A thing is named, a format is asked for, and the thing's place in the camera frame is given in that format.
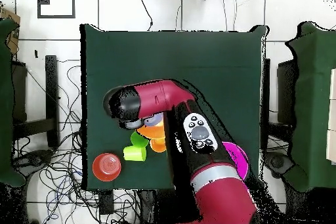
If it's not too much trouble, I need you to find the small blue bowl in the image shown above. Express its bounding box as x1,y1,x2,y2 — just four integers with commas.
144,112,165,127

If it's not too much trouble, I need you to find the large orange bowl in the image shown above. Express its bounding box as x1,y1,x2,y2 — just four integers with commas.
136,122,167,141

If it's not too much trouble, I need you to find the lime yellow cup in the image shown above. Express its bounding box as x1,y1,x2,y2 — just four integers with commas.
123,145,147,162

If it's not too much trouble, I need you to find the orange cup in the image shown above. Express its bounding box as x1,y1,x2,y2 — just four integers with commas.
150,138,168,153

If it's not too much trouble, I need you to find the green cup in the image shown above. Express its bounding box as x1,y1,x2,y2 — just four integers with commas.
130,131,150,148

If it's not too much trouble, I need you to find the dark green tablecloth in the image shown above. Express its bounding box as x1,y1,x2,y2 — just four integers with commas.
79,24,268,191

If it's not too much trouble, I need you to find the red-orange bowl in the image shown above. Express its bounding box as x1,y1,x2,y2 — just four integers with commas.
91,152,122,182

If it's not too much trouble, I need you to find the large pink bowl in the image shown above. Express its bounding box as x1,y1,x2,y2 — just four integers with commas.
221,141,249,181

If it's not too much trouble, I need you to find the black power strip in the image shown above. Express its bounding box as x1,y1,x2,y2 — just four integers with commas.
98,189,114,215

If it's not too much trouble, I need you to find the green covered side table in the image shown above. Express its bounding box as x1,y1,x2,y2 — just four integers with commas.
0,18,27,188
285,21,336,193

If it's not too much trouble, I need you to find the cardboard box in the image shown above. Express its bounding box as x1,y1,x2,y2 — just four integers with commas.
0,8,21,55

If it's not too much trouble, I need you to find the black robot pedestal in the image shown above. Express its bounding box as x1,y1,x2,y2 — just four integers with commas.
138,189,182,224

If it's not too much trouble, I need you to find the tangle of floor cables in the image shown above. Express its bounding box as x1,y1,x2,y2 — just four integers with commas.
11,59,140,224

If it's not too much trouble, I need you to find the black floor cable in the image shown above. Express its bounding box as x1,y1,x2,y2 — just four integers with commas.
138,0,154,31

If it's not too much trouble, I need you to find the black stand frame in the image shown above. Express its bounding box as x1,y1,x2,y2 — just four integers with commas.
12,55,60,148

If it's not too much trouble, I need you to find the grey pedestal foot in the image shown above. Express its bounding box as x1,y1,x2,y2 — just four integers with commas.
15,148,54,175
263,151,295,180

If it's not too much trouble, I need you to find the blue cable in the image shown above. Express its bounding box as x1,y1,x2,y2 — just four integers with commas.
45,171,83,221

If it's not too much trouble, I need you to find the black square floor frame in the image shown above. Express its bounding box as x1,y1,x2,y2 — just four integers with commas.
37,0,76,19

